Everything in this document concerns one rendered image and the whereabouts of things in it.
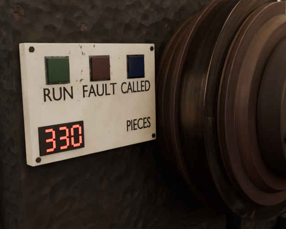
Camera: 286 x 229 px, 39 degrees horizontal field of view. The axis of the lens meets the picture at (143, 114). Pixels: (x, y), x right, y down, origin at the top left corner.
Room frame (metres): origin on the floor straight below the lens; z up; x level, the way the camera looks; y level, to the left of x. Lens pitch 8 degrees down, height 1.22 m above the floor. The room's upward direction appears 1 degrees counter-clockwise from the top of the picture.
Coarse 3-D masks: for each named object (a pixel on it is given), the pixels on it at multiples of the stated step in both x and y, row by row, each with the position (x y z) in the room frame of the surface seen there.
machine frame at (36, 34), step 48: (0, 0) 0.61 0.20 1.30; (48, 0) 0.63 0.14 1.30; (96, 0) 0.70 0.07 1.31; (144, 0) 0.77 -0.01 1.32; (192, 0) 0.87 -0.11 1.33; (0, 48) 0.62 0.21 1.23; (0, 96) 0.62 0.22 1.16; (0, 144) 0.63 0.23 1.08; (144, 144) 0.77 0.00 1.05; (0, 192) 0.64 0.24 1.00; (48, 192) 0.62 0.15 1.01; (96, 192) 0.68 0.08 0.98; (144, 192) 0.76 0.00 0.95
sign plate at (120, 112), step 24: (24, 48) 0.58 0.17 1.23; (48, 48) 0.61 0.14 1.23; (72, 48) 0.64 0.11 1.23; (96, 48) 0.67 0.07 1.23; (120, 48) 0.70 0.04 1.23; (144, 48) 0.74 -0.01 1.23; (24, 72) 0.59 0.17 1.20; (72, 72) 0.63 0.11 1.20; (120, 72) 0.70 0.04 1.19; (144, 72) 0.74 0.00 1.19; (24, 96) 0.59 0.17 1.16; (48, 96) 0.60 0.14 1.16; (72, 96) 0.63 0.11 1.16; (96, 96) 0.66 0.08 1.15; (120, 96) 0.70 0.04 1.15; (144, 96) 0.74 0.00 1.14; (24, 120) 0.59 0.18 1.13; (48, 120) 0.60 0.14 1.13; (72, 120) 0.63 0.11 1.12; (96, 120) 0.66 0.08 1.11; (120, 120) 0.70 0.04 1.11; (144, 120) 0.74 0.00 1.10; (48, 144) 0.60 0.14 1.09; (72, 144) 0.63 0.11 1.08; (96, 144) 0.66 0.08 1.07; (120, 144) 0.70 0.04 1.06
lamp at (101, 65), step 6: (96, 60) 0.66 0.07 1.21; (102, 60) 0.67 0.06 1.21; (108, 60) 0.68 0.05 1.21; (96, 66) 0.66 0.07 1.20; (102, 66) 0.67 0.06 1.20; (108, 66) 0.68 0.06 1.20; (96, 72) 0.66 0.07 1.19; (102, 72) 0.67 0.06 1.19; (108, 72) 0.68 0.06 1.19; (96, 78) 0.66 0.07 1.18; (102, 78) 0.67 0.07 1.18; (108, 78) 0.68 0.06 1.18
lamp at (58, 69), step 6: (48, 60) 0.60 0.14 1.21; (54, 60) 0.61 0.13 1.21; (60, 60) 0.61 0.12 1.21; (66, 60) 0.62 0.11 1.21; (48, 66) 0.60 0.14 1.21; (54, 66) 0.61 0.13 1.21; (60, 66) 0.61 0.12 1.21; (66, 66) 0.62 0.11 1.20; (48, 72) 0.60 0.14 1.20; (54, 72) 0.61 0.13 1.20; (60, 72) 0.61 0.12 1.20; (66, 72) 0.62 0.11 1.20; (48, 78) 0.60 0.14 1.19; (54, 78) 0.61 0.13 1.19; (60, 78) 0.61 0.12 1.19; (66, 78) 0.62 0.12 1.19
